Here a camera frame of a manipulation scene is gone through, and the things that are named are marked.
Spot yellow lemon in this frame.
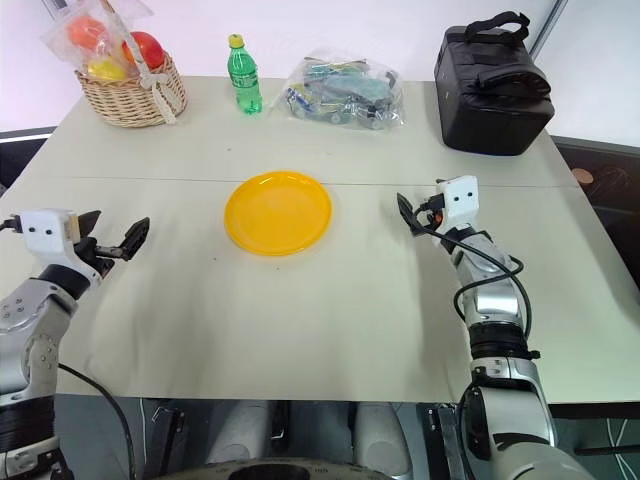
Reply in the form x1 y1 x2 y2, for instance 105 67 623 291
87 57 128 82

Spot clear plastic fruit bag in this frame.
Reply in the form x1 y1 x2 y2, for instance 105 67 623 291
39 0 155 83

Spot red apple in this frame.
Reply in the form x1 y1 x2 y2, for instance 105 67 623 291
122 30 166 70

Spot wicker basket of fruit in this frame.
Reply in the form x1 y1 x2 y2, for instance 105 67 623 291
102 0 177 126

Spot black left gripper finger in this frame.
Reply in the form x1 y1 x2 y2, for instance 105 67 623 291
76 210 102 238
117 216 151 262

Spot yellow plastic plate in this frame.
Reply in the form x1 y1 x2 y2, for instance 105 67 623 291
223 170 334 258

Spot woven wicker basket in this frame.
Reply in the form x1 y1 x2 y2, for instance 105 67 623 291
74 50 189 129

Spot orange round fruit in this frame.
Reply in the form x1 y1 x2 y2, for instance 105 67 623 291
68 15 108 50

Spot dark round robot waist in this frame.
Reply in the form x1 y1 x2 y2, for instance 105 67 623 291
197 455 386 480

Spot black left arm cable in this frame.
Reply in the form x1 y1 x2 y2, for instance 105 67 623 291
57 363 137 480

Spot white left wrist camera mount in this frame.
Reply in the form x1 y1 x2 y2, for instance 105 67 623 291
16 208 103 286

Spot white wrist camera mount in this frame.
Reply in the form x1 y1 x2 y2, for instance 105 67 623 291
434 174 480 232
16 208 103 286

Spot black fabric carry bag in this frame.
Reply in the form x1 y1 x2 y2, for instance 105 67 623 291
433 11 556 157

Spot green plastic bottle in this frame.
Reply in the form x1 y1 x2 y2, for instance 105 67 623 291
227 33 264 116

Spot grey rounded robot leg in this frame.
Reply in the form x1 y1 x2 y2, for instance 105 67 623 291
353 401 417 477
205 401 272 465

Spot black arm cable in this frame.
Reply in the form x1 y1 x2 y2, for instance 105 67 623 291
57 363 137 480
412 207 541 359

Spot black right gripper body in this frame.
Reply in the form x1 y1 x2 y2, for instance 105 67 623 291
414 193 446 227

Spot clear bag of toy parts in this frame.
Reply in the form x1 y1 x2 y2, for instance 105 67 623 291
269 46 406 132

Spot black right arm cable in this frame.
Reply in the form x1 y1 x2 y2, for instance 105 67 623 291
412 207 541 359

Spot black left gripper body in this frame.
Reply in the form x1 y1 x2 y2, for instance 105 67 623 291
72 234 122 277

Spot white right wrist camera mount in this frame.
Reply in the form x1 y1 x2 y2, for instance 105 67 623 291
434 174 480 232

